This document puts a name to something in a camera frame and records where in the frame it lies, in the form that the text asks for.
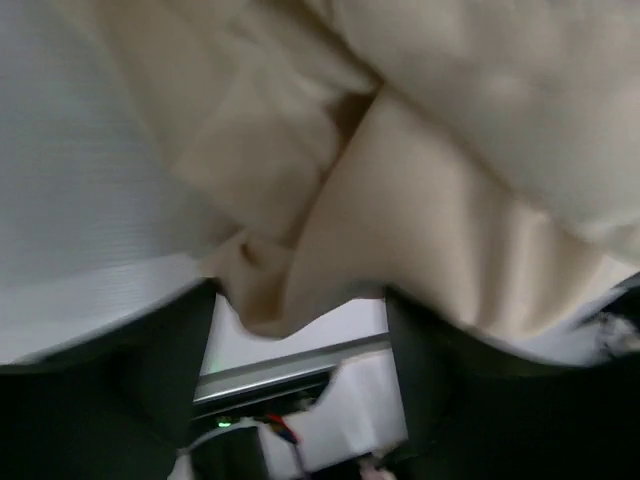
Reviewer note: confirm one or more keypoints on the white plastic basket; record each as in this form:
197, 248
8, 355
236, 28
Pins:
94, 231

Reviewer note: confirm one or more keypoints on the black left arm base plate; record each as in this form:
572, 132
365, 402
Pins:
227, 444

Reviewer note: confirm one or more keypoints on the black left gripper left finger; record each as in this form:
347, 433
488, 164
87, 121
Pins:
115, 407

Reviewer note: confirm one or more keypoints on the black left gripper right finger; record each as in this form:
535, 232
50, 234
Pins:
473, 411

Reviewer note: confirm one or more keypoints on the beige trousers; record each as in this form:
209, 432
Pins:
482, 156

